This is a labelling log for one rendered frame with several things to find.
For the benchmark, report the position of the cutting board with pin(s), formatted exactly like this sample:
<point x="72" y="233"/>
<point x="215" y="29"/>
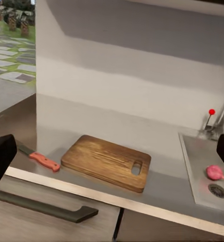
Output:
<point x="108" y="161"/>

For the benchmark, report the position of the drop in sink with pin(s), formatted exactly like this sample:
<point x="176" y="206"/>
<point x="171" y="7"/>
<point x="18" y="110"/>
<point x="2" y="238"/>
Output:
<point x="200" y="153"/>

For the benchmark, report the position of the fixed window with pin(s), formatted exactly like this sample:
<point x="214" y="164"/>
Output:
<point x="17" y="51"/>

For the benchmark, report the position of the dishwasher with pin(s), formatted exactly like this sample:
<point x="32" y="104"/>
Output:
<point x="31" y="212"/>

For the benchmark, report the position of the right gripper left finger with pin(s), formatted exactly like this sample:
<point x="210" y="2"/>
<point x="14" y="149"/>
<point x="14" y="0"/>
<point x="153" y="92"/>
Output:
<point x="8" y="150"/>

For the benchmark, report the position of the vidalia onion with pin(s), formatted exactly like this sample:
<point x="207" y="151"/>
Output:
<point x="214" y="172"/>

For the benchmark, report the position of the parer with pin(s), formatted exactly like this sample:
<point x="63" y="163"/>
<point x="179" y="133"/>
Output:
<point x="41" y="158"/>

